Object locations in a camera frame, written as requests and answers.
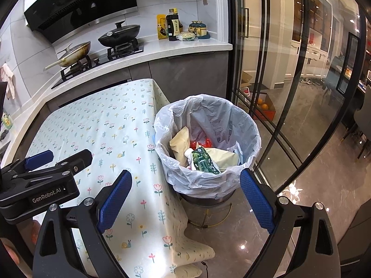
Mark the floral patterned tablecloth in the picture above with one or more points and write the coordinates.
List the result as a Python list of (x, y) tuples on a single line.
[(117, 126)]

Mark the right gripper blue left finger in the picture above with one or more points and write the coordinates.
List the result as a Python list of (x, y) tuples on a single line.
[(94, 216)]

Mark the green patterned snack pack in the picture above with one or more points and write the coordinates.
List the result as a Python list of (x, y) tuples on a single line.
[(201, 161)]

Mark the red plastic bag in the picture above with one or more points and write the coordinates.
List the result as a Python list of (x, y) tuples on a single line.
[(206, 143)]

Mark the cardboard box with oranges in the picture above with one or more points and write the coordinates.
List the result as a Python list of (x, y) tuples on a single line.
[(265, 108)]

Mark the yellow green wet wipes pack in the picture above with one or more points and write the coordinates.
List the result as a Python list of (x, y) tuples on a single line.
[(222, 158)]

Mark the black wok with lid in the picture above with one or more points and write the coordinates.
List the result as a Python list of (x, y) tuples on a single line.
[(120, 35)]

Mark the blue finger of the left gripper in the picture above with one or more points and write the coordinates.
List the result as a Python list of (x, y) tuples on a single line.
[(38, 160)]

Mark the black gas stove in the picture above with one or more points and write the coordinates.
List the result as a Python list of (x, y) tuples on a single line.
[(89, 62)]

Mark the person's left hand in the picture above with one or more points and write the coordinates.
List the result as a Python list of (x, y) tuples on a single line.
[(18, 244)]

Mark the small wrapped food packet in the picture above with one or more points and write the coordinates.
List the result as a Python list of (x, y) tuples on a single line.
[(186, 36)]

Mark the teal condiment jar set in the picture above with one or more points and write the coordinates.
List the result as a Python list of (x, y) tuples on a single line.
[(199, 29)]

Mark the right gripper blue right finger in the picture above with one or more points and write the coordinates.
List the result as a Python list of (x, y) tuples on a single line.
[(277, 218)]

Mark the black framed glass sliding door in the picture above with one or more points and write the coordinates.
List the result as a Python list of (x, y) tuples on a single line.
[(312, 57)]

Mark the trash bin with white liner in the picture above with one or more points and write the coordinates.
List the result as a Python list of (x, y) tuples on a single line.
[(228, 127)]

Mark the white kitchen countertop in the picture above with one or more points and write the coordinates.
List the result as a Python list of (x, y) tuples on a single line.
[(153, 50)]

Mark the green dish soap bottle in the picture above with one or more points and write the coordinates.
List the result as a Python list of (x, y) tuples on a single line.
[(6, 121)]

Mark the beige paper bag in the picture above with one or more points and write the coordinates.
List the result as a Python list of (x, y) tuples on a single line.
[(179, 144)]

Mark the dark soy sauce bottle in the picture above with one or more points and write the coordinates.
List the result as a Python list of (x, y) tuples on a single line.
[(173, 24)]

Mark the black range hood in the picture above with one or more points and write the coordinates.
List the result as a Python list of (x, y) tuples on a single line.
[(60, 19)]

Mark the pink hanging cloth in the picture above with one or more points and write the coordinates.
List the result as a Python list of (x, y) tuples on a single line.
[(7, 76)]

